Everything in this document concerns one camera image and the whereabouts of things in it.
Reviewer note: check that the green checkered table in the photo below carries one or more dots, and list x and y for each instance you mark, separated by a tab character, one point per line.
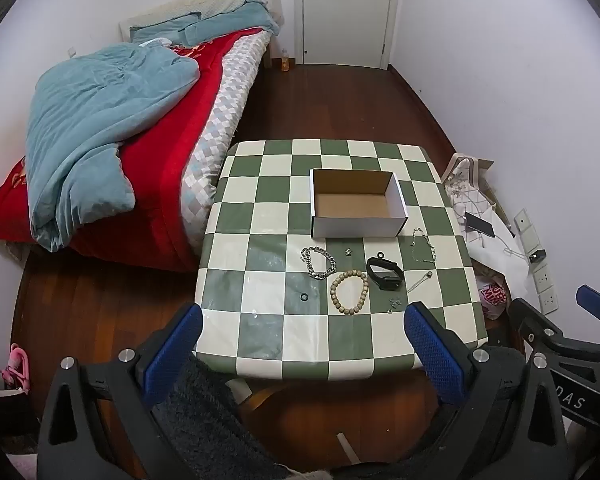
260	280

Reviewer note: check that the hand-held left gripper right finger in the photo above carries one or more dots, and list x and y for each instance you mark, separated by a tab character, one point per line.
432	355

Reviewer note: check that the diamond pattern mattress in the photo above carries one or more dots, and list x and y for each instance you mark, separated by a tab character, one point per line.
220	125

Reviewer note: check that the white tote bag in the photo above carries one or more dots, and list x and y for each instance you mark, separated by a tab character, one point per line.
467	195

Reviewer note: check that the pink hanger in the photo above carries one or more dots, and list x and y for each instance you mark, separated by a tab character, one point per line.
17	367

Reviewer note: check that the dark grey fuzzy cloth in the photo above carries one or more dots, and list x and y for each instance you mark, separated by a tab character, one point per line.
215	425

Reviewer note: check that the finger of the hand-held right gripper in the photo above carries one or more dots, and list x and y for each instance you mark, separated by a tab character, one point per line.
597	306
535	327

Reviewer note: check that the teal pillow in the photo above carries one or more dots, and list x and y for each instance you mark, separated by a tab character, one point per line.
165	27

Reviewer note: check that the black smartphone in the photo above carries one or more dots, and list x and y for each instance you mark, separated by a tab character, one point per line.
480	224

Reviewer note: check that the black smart band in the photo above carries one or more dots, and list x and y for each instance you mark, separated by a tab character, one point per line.
386	280

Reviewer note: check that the beige headboard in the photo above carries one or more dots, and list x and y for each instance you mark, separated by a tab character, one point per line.
205	0

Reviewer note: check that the white door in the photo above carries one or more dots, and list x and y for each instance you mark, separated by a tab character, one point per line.
350	10

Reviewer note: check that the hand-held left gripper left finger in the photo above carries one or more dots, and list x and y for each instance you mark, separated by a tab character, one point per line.
172	355

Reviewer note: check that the silver hairpin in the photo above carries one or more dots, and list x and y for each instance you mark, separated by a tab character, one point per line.
420	282

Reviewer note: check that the white cardboard box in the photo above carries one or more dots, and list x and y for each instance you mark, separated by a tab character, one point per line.
355	222

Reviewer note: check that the red blanket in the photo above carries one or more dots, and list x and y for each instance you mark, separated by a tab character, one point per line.
165	160

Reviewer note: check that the orange bottle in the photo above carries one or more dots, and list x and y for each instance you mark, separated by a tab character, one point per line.
285	62

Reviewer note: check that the teal folded blanket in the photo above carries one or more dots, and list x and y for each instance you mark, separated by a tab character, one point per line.
240	17

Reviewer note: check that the cluster of small earrings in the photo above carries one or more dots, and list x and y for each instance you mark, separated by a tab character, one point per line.
394	304

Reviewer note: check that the black charger plug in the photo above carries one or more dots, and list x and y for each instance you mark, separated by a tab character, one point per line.
536	256

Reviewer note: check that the teal duvet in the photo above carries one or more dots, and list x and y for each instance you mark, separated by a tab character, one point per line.
95	125

